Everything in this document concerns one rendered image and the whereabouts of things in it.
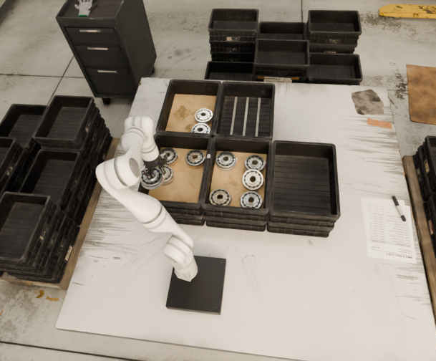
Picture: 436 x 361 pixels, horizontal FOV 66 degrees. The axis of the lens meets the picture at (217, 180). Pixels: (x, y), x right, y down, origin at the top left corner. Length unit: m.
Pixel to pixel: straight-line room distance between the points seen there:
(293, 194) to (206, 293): 0.60
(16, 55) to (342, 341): 4.06
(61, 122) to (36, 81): 1.37
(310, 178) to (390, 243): 0.47
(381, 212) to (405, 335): 0.56
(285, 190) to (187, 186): 0.47
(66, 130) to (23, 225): 0.73
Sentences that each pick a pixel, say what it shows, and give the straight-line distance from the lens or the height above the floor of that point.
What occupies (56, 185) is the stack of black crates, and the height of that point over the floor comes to 0.38.
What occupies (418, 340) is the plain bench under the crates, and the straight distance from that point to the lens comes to 1.70.
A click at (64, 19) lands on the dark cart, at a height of 0.88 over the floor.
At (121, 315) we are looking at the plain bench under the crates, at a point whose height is 0.70.
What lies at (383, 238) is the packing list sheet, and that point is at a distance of 1.79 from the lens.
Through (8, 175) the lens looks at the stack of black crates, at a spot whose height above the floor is 0.50.
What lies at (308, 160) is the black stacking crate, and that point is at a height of 0.83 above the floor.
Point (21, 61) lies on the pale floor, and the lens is 4.34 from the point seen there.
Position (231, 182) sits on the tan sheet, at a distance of 1.65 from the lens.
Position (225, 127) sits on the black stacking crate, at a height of 0.83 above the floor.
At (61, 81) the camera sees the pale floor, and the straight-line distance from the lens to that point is 3.86.
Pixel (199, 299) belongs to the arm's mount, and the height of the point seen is 0.75.
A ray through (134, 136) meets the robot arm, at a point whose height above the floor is 1.40.
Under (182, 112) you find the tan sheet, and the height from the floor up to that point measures 0.83.
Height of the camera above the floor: 2.23
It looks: 58 degrees down
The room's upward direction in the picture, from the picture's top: 6 degrees counter-clockwise
